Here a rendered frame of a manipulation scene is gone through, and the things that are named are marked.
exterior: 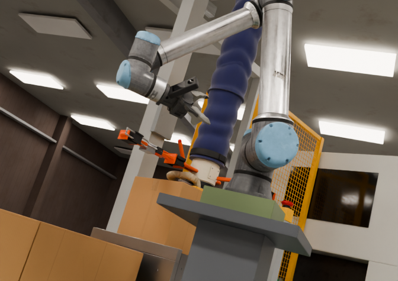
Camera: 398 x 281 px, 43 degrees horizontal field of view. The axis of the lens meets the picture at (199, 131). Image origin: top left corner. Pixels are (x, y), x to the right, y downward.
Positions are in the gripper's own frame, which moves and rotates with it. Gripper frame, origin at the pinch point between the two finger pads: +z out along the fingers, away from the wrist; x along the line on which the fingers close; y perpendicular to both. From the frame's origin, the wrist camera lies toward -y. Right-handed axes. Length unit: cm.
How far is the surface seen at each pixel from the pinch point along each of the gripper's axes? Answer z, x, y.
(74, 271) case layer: -12, 26, 89
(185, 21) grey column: 48, -232, 92
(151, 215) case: 26, -21, 94
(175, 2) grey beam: 60, -336, 133
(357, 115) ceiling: 505, -519, 241
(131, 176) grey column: 48, -118, 175
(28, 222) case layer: -39, 21, 73
